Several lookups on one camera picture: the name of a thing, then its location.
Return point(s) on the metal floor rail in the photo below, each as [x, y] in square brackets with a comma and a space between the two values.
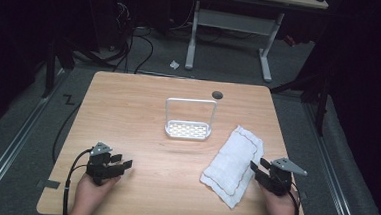
[333, 176]
[12, 143]

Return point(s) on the crumpled white paper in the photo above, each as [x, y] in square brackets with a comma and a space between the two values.
[174, 65]

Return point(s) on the black metal stand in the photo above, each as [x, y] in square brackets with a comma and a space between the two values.
[321, 92]
[50, 69]

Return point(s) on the white towel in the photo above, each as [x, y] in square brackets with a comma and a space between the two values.
[233, 163]

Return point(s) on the white towel rack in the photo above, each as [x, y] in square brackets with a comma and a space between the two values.
[187, 130]

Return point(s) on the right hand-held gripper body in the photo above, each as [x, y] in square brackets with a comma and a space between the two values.
[283, 175]

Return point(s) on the person's left hand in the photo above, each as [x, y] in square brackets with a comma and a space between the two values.
[91, 192]

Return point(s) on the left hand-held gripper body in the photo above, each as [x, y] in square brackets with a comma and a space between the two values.
[99, 163]

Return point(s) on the grey tape piece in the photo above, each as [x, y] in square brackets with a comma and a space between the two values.
[52, 184]

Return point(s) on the white metal desk frame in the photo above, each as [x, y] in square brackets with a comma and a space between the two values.
[232, 23]

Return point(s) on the person's right hand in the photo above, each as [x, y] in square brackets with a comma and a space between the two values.
[279, 209]

